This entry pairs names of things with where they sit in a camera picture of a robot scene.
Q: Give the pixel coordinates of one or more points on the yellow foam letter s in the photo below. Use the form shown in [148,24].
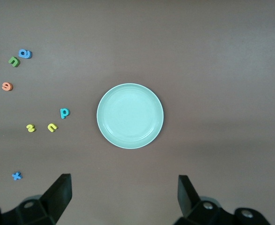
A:
[31,128]

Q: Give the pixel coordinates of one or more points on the green foam letter u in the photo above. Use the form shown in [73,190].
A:
[14,62]

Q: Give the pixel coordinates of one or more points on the blue foam letter a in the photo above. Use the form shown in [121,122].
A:
[27,54]

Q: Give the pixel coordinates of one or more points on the teal foam letter p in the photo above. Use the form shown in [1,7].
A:
[64,112]

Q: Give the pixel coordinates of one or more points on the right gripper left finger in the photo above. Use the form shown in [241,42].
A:
[46,206]

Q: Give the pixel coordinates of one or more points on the pale green plate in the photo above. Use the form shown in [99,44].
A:
[130,116]

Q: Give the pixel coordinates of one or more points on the yellow foam letter u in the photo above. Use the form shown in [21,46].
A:
[52,128]

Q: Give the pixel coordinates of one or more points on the blue foam letter x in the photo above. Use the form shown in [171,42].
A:
[17,176]

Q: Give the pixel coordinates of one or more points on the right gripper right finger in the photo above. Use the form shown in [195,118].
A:
[198,211]

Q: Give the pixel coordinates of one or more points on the brown paper table cover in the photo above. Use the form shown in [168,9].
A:
[198,70]

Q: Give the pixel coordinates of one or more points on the orange foam letter e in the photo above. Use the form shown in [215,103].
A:
[7,86]

